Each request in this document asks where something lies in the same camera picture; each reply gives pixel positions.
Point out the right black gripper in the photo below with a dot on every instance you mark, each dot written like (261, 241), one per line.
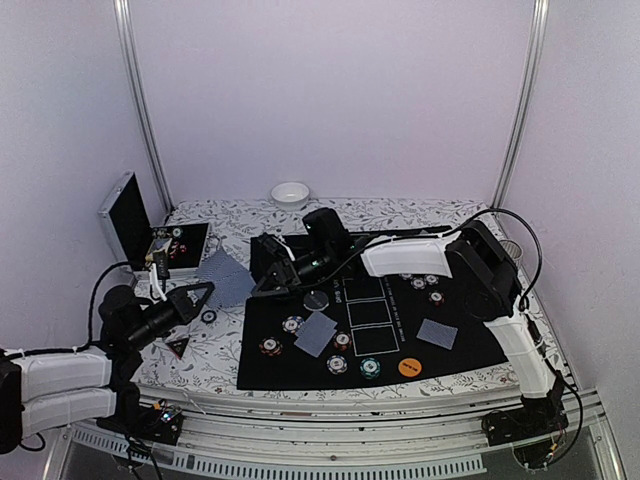
(285, 273)

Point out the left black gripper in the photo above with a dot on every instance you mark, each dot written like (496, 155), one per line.
(182, 304)

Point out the blue card deck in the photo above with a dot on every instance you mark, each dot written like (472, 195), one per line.
(232, 282)

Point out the clear dealer button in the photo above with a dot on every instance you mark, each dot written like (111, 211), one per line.
(316, 301)

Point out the red chip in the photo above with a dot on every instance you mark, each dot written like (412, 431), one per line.
(342, 341)
(271, 347)
(436, 297)

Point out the green poker chip stack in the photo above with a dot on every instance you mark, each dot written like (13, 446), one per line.
(208, 317)

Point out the white chip cluster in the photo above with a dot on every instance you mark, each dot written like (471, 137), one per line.
(431, 279)
(418, 283)

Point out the orange big blind button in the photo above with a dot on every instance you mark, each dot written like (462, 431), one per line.
(409, 367)

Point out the face-down card big blind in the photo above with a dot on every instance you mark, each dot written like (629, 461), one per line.
(437, 334)

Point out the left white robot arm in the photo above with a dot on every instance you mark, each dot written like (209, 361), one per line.
(49, 388)

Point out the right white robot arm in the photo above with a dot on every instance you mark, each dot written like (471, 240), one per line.
(484, 275)

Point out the black triangular marker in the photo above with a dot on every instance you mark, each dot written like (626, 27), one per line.
(178, 346)

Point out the black poker mat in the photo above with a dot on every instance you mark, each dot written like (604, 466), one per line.
(401, 329)

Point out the white ceramic bowl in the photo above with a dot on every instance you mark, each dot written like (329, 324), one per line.
(290, 196)

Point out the silver poker chip case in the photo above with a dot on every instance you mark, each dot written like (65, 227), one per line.
(132, 237)

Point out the white ribbed cup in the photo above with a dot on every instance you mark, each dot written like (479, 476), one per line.
(514, 250)

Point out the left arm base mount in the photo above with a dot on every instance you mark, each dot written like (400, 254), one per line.
(160, 423)

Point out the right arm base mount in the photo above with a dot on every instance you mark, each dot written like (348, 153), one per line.
(534, 418)

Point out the left aluminium frame post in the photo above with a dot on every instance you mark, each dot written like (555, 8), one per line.
(124, 24)

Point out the aluminium frame post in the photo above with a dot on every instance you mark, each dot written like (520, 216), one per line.
(124, 24)
(531, 67)

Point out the right aluminium frame post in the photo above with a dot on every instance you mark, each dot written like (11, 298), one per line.
(531, 67)

